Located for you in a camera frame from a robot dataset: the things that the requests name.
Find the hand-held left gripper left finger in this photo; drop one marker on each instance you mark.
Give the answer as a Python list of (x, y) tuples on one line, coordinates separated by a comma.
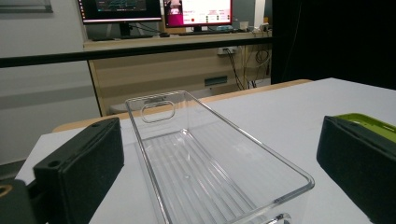
[(81, 161)]

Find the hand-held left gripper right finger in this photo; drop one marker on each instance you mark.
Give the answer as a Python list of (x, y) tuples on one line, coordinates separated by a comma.
[(358, 161)]

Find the green phone case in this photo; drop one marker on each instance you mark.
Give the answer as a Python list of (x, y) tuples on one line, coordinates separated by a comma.
[(367, 123)]

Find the clear plastic tray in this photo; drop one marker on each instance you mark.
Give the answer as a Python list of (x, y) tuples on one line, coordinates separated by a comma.
[(193, 174)]

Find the white partition panel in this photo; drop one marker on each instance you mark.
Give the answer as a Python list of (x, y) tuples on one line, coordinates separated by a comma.
[(40, 93)]

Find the light wooden desk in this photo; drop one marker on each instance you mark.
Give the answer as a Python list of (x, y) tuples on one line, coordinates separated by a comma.
[(155, 71)]

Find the black curtain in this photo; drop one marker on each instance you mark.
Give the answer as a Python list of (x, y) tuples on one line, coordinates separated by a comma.
[(336, 40)]

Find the black keyboard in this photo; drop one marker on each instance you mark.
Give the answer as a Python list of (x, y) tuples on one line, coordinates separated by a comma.
[(124, 37)]

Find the black computer mouse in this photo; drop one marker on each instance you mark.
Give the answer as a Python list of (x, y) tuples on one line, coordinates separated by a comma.
[(164, 34)]

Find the dark screen monitor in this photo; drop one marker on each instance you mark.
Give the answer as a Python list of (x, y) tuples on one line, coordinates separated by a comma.
[(118, 11)]

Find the white power strip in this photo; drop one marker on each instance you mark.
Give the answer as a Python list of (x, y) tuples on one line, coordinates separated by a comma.
[(227, 50)]

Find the pink and white screen monitor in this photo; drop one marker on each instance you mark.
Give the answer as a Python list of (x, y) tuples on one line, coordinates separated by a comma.
[(199, 12)]

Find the black horizontal frame bar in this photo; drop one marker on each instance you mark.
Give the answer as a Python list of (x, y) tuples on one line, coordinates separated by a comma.
[(93, 55)]

